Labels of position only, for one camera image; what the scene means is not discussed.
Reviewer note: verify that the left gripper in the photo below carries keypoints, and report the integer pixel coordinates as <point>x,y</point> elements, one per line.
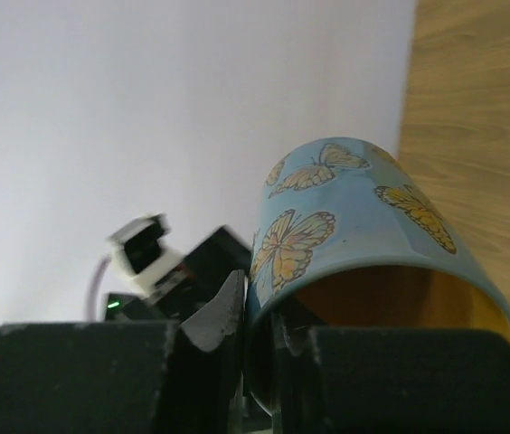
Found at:
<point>198,277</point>

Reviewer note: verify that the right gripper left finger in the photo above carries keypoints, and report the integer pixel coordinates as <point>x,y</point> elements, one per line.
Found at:
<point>152,376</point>

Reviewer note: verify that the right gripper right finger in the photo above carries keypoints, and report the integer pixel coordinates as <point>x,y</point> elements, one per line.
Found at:
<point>331,379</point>

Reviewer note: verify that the blue mug orange inside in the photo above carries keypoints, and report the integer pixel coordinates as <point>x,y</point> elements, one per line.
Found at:
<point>345,233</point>

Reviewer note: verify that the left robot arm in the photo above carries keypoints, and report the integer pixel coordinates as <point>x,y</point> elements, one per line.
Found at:
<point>135,307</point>

